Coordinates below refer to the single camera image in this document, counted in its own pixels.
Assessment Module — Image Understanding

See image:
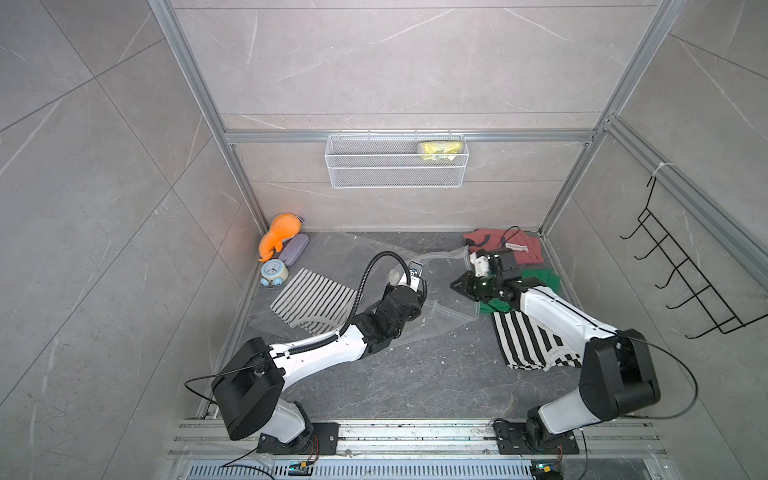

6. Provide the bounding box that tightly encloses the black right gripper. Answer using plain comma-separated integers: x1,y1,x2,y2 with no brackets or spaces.
449,271,501,302

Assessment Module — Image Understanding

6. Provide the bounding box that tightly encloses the green ribbed garment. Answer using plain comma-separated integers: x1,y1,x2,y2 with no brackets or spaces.
475,269,561,313

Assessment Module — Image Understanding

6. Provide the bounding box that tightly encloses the red garment with dark trim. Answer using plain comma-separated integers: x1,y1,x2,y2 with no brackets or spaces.
463,226,544,265

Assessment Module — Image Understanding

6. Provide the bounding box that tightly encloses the striped tank top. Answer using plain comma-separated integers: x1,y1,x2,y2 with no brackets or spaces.
493,311,582,371

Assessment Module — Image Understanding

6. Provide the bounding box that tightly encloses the clear plastic vacuum bag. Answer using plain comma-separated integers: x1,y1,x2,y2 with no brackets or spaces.
245,230,499,349

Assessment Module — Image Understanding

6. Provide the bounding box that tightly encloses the large striped white garment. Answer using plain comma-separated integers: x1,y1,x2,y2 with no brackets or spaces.
270,268,357,335

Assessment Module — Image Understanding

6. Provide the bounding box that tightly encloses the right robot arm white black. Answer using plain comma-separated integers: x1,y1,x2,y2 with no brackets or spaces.
451,249,661,451

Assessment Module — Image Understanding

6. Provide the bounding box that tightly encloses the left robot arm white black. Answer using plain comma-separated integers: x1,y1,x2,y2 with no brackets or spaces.
212,284,427,445

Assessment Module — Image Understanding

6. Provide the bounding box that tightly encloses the white vacuum bag valve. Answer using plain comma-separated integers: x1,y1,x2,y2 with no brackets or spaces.
388,269,405,286

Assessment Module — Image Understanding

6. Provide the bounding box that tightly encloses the purple fabric glasses case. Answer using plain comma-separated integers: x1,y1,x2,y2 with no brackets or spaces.
278,233,310,267

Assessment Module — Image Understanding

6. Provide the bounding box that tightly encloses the blue cream alarm clock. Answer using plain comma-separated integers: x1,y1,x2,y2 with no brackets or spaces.
260,259,289,288

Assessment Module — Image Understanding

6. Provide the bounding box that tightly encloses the orange plush toy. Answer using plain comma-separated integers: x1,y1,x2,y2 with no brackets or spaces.
258,213,303,263

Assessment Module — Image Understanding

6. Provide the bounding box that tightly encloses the yellow item in basket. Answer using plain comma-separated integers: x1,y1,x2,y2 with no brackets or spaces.
417,141,464,162

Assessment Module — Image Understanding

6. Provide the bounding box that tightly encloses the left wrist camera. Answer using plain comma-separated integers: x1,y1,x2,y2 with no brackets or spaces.
408,260,423,290

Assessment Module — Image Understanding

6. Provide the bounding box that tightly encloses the white wire mesh basket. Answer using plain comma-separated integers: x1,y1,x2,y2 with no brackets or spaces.
324,133,469,189

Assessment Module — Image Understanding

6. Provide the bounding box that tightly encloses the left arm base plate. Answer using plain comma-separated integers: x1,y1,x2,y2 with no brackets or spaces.
256,422,340,456

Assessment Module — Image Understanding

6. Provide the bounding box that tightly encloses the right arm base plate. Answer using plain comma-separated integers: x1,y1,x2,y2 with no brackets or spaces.
491,419,580,455

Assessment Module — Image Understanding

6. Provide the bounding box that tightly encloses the black wire hook rack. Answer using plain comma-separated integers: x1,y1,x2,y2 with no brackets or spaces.
619,176,767,340

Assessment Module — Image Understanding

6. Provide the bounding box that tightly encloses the aluminium mounting rail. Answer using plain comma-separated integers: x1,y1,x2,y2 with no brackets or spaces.
167,418,668,461

